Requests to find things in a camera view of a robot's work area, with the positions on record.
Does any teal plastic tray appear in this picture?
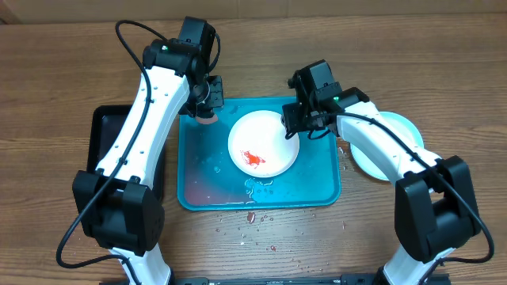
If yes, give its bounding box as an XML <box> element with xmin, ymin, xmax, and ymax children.
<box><xmin>177</xmin><ymin>97</ymin><xmax>341</xmax><ymax>211</ymax></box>

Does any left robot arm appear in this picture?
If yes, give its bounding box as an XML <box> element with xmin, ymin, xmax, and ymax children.
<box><xmin>56</xmin><ymin>17</ymin><xmax>223</xmax><ymax>284</ymax></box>

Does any white plastic plate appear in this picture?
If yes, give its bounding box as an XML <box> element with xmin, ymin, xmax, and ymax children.
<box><xmin>227</xmin><ymin>110</ymin><xmax>299</xmax><ymax>178</ymax></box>

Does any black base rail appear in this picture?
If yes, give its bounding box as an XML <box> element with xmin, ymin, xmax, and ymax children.
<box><xmin>170</xmin><ymin>272</ymin><xmax>452</xmax><ymax>285</ymax></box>

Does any light blue plastic plate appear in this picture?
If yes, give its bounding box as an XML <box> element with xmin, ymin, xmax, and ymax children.
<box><xmin>350</xmin><ymin>112</ymin><xmax>424</xmax><ymax>181</ymax></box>

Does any black rectangular tray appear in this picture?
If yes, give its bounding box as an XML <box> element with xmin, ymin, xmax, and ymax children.
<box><xmin>86</xmin><ymin>104</ymin><xmax>166</xmax><ymax>202</ymax></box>

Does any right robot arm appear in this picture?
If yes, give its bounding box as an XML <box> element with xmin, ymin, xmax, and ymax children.
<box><xmin>282</xmin><ymin>60</ymin><xmax>485</xmax><ymax>284</ymax></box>

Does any pink cleaning sponge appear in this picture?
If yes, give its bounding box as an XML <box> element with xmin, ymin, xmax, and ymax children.
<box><xmin>195</xmin><ymin>114</ymin><xmax>218</xmax><ymax>125</ymax></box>

